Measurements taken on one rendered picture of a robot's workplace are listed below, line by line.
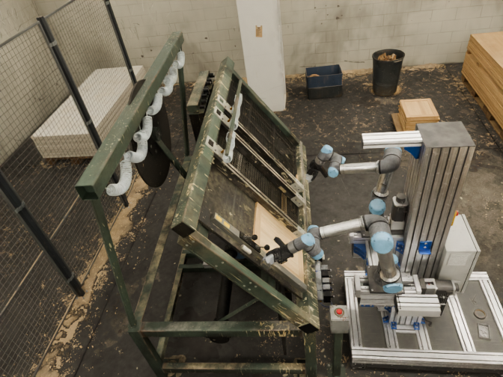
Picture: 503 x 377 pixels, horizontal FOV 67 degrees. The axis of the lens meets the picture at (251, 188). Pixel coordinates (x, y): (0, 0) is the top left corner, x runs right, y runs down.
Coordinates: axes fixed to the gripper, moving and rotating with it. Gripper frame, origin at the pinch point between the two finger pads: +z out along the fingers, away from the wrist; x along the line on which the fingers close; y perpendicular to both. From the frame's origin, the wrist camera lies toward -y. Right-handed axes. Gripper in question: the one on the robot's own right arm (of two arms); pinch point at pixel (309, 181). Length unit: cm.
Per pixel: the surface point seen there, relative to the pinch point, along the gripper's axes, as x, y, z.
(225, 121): -13, 79, -16
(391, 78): -376, -164, 24
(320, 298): 69, -32, 48
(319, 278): 51, -32, 48
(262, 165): -14.1, 37.4, 12.0
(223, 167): 28, 70, -7
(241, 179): 27, 55, -1
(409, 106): -269, -167, 16
